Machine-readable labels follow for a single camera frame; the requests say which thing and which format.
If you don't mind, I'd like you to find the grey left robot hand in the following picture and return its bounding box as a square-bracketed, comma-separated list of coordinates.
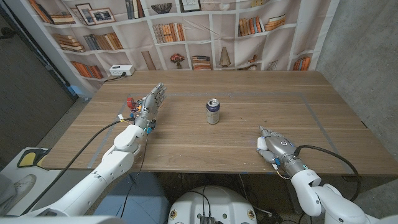
[133, 82, 167, 131]

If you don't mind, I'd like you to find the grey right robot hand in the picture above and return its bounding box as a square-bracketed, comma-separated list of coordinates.
[256, 125, 309, 178]

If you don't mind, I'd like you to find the white airpods case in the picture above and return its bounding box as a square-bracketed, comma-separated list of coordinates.
[256, 136, 269, 152]

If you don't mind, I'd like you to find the silver drink can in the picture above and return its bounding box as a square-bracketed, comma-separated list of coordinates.
[205, 98, 221, 125]

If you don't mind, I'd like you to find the white power strip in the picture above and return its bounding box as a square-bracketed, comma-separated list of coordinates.
[109, 64, 136, 77]

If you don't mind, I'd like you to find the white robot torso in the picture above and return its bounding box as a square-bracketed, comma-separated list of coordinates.
[167, 185, 258, 224]

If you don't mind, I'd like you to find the printed bookshelf fabric backdrop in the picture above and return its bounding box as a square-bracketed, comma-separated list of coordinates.
[26, 0, 340, 91]

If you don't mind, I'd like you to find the yellow and black floor sign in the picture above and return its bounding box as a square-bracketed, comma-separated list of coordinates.
[16, 147, 52, 169]

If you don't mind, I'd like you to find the white sneaker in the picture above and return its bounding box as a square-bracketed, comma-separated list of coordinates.
[7, 174, 37, 205]

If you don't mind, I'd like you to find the grey trouser leg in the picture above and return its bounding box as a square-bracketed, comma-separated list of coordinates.
[0, 172, 16, 215]

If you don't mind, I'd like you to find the black power strip cable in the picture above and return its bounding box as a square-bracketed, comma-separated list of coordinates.
[103, 72, 127, 83]

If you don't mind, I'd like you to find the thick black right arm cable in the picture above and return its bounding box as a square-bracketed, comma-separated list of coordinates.
[293, 144, 363, 202]

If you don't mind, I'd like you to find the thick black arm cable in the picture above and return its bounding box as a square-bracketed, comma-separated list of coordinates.
[21, 118, 136, 215]
[293, 144, 363, 202]

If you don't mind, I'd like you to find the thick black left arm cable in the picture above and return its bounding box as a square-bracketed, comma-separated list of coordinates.
[21, 118, 136, 215]

